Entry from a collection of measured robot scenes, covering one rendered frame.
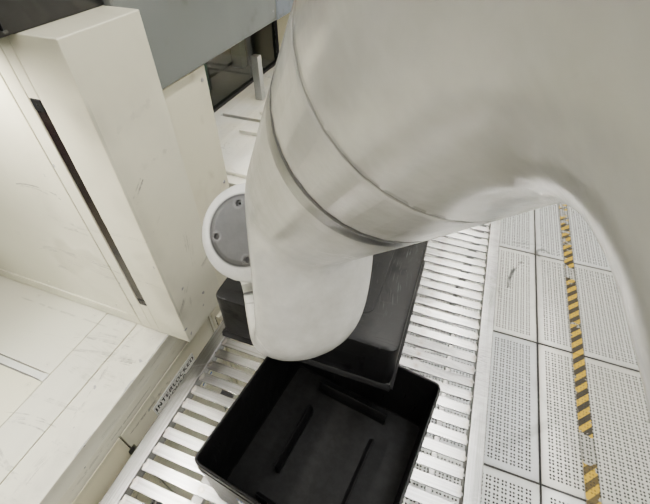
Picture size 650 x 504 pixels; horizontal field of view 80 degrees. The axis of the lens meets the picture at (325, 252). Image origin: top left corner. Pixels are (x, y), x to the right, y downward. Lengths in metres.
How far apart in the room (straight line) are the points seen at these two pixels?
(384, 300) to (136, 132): 0.41
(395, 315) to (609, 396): 1.53
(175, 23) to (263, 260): 0.51
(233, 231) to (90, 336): 0.61
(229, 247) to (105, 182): 0.28
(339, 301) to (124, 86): 0.39
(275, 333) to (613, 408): 1.81
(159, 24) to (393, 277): 0.50
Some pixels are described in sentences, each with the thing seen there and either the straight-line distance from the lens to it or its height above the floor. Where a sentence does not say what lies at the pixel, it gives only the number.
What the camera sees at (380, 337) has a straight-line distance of 0.56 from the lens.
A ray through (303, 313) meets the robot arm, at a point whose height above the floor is 1.31.
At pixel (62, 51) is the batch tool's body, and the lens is 0.50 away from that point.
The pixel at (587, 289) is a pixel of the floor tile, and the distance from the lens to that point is 2.38.
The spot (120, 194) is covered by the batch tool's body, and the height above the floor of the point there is 1.22.
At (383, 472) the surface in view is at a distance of 0.79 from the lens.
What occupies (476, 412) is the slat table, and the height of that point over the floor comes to 0.76.
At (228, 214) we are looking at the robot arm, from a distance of 0.34.
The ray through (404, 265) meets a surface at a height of 1.06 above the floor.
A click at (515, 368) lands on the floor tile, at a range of 1.91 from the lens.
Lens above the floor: 1.52
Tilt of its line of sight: 44 degrees down
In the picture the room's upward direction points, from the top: straight up
